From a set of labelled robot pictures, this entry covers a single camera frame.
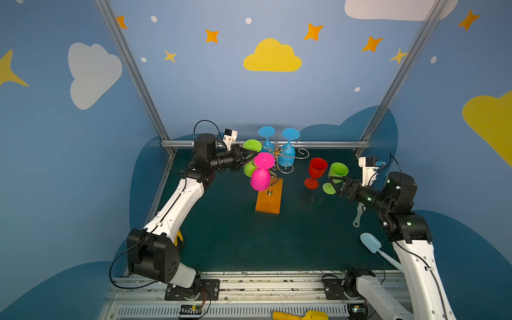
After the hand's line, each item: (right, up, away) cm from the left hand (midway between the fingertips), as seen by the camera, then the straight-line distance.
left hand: (258, 151), depth 71 cm
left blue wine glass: (+4, +10, +14) cm, 17 cm away
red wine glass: (+28, -6, +23) cm, 37 cm away
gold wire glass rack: (+7, 0, +7) cm, 10 cm away
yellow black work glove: (-35, -36, +16) cm, 52 cm away
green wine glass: (-2, +3, +6) cm, 7 cm away
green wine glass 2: (+38, -7, +25) cm, 46 cm away
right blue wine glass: (+13, +1, +17) cm, 21 cm away
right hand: (+28, -9, -3) cm, 30 cm away
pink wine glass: (+1, -10, +6) cm, 12 cm away
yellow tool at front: (+18, -58, -2) cm, 61 cm away
